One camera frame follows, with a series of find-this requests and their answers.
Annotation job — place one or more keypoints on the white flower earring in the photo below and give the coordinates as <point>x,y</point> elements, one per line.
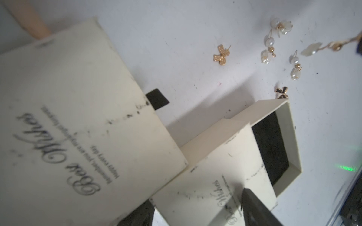
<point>283,27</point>
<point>269,53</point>

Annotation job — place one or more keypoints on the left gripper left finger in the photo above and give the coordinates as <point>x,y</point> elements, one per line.
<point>142,216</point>

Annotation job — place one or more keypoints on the cream drawer jewelry box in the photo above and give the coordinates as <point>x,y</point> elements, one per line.
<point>27,17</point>

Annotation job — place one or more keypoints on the black gold bow earring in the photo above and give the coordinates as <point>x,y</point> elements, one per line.
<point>281,93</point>

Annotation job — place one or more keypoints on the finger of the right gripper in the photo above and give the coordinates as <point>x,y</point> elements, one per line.
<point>359,45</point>

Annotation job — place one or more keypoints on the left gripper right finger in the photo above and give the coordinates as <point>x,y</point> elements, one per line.
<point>255,212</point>

